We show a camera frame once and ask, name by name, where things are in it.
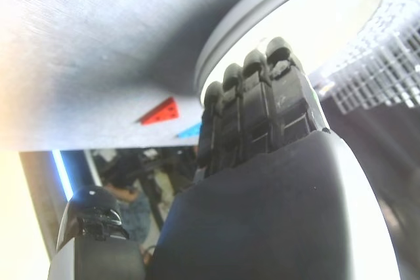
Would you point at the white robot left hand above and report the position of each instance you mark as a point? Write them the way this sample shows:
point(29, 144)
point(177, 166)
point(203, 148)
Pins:
point(262, 211)

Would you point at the blue triangle block three holes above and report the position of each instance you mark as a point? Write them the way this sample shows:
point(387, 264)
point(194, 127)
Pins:
point(190, 132)

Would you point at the glowing white light strip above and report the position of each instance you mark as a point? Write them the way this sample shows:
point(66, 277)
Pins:
point(62, 175)

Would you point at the person in dark shirt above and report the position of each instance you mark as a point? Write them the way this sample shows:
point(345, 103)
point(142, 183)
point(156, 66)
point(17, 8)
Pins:
point(129, 175)

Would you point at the red triangle block three holes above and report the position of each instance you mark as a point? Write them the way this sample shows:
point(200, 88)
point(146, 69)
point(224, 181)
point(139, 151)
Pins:
point(162, 114)

